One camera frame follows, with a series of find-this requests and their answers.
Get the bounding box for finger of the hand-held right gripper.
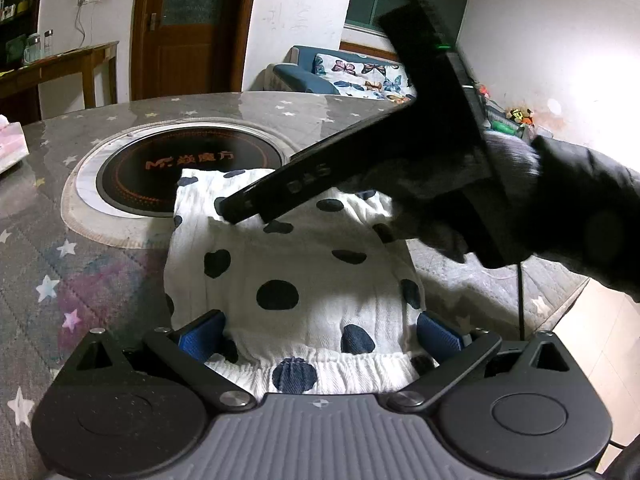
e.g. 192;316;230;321
219;104;417;224

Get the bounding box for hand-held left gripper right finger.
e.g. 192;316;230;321
387;311;591;408

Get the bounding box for black cable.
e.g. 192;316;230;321
515;259;527;343

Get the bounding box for round black induction cooker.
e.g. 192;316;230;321
94;127;284;207

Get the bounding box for person's right forearm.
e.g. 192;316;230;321
480;132;640;306

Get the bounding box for wooden side table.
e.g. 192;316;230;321
0;41;120;113

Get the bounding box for blue sofa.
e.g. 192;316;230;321
264;45;417;106

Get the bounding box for white polka dot pants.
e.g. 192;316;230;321
164;167;427;396

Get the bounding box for pink tissue box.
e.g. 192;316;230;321
0;115;29;172

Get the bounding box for dark wooden shelf cabinet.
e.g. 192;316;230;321
0;0;46;68

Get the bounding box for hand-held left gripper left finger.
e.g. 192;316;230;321
52;310;257;408

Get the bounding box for person's right hand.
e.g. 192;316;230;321
360;172;474;264

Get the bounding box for brown wooden door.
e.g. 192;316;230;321
131;0;262;102

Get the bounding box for large butterfly print pillow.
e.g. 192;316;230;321
312;55;401;96

